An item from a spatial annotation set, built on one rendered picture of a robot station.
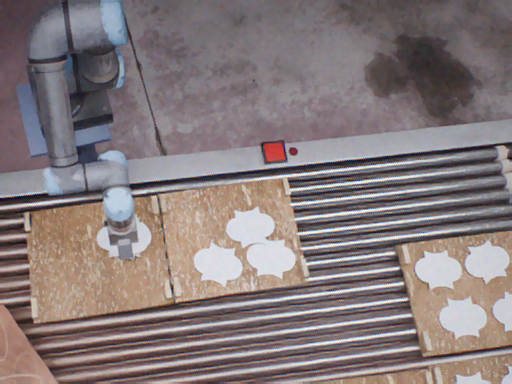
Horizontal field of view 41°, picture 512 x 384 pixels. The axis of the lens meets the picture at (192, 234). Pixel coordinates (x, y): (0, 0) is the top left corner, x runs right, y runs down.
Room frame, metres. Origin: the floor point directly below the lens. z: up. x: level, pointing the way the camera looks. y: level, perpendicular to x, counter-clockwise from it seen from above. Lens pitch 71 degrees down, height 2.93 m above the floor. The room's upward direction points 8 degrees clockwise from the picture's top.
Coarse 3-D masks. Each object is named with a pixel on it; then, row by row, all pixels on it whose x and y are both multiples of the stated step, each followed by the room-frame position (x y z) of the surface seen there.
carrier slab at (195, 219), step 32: (192, 192) 0.82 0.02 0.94; (224, 192) 0.83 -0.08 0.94; (256, 192) 0.85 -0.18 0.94; (192, 224) 0.71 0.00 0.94; (224, 224) 0.73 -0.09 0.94; (288, 224) 0.76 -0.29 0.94; (192, 256) 0.61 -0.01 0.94; (192, 288) 0.51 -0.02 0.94; (224, 288) 0.52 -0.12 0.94; (256, 288) 0.54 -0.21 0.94
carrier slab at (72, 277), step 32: (32, 224) 0.63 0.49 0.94; (64, 224) 0.65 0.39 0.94; (96, 224) 0.67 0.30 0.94; (160, 224) 0.70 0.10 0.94; (32, 256) 0.54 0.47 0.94; (64, 256) 0.55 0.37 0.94; (96, 256) 0.56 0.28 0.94; (160, 256) 0.59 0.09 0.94; (32, 288) 0.44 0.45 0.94; (64, 288) 0.45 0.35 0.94; (96, 288) 0.47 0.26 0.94; (128, 288) 0.48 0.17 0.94; (160, 288) 0.50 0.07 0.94
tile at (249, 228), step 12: (240, 216) 0.76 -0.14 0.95; (252, 216) 0.76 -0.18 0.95; (264, 216) 0.77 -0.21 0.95; (228, 228) 0.71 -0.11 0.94; (240, 228) 0.72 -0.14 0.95; (252, 228) 0.72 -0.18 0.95; (264, 228) 0.73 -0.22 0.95; (240, 240) 0.68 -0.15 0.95; (252, 240) 0.68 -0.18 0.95; (264, 240) 0.69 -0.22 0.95
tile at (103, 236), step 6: (138, 222) 0.68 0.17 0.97; (102, 234) 0.63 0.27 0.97; (138, 234) 0.64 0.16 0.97; (144, 234) 0.65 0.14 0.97; (102, 240) 0.61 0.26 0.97; (108, 240) 0.61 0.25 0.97; (144, 240) 0.63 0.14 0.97; (102, 246) 0.59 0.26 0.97; (108, 246) 0.59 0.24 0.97; (114, 246) 0.59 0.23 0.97; (132, 246) 0.60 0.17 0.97; (138, 246) 0.60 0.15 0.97; (144, 246) 0.61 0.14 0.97; (114, 252) 0.58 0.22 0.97; (138, 252) 0.59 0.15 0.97; (132, 258) 0.57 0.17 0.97
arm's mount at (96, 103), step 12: (84, 96) 1.10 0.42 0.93; (96, 96) 1.10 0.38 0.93; (36, 108) 1.03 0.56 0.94; (84, 108) 1.05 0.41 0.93; (96, 108) 1.06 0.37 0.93; (108, 108) 1.07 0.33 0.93; (72, 120) 1.00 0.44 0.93; (84, 120) 1.01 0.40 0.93; (96, 120) 1.03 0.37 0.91; (108, 120) 1.05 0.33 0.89
